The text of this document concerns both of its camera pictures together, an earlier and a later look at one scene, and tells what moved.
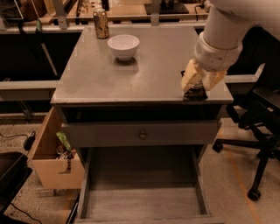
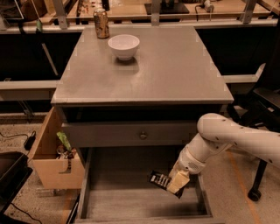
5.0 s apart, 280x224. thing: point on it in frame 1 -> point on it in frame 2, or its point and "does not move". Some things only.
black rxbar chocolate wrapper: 196,92 -> 162,181
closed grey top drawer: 164,133 does not move
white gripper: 216,58 -> 189,164
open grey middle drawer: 148,185 does not move
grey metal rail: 26,90 does not move
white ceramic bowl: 123,45 does not move
